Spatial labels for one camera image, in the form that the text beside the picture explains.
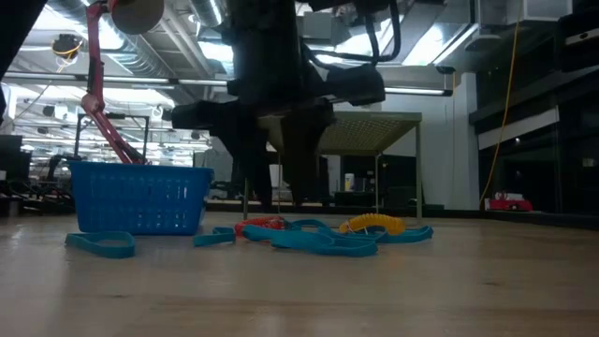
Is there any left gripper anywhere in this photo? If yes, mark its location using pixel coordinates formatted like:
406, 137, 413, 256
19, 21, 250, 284
170, 46, 386, 211

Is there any red coil wristband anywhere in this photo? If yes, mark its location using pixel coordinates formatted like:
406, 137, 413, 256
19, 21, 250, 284
233, 215, 287, 237

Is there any blue cable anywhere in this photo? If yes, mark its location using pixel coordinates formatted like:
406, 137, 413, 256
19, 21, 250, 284
241, 224, 300, 243

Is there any yellow coil wristband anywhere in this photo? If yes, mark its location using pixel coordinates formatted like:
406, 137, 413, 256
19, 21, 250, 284
339, 212, 407, 236

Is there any red desk lamp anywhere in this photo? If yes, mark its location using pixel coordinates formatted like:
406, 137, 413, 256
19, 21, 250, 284
80, 0, 166, 165

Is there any white ceiling vent unit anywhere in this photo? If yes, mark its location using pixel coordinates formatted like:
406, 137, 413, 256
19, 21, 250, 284
476, 0, 575, 25

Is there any blue plastic basket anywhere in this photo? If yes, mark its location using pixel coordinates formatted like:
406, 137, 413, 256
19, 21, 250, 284
68, 161, 215, 237

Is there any long ceiling light bar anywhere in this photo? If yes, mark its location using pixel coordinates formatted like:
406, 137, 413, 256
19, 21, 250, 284
0, 70, 454, 97

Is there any red toy box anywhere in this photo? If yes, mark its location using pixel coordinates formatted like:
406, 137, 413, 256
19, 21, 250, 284
484, 190, 534, 212

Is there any black monitor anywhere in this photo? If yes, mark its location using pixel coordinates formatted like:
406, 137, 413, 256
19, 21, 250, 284
0, 134, 33, 183

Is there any yellow cable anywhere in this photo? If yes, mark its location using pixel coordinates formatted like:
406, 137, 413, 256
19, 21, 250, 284
477, 0, 524, 210

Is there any silver ventilation duct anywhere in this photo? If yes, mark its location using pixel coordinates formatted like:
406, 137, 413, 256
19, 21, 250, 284
186, 0, 226, 28

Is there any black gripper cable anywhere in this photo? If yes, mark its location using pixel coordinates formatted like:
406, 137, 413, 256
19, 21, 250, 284
306, 0, 403, 65

